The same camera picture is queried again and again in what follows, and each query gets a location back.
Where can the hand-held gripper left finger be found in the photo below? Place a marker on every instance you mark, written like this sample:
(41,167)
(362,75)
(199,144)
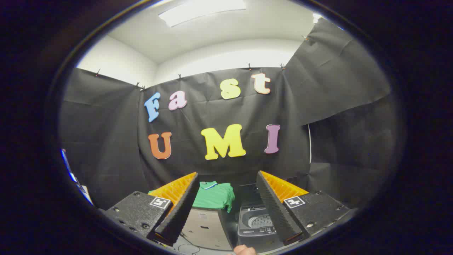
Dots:
(178,212)

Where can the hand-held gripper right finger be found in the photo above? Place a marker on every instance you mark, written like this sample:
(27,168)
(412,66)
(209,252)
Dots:
(277,212)

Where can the grey washing machine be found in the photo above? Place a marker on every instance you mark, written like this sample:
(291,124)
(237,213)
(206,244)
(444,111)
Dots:
(254,232)

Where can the green polo shirt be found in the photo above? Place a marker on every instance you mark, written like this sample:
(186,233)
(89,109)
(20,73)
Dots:
(214,196)

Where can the black backdrop cloth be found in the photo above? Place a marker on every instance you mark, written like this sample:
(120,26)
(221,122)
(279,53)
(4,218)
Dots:
(212,117)

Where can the white blue printed board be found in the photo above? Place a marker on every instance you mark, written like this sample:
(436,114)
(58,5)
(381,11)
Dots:
(72,175)

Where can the ceiling light panel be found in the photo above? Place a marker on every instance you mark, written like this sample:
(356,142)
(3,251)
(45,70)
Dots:
(200,10)

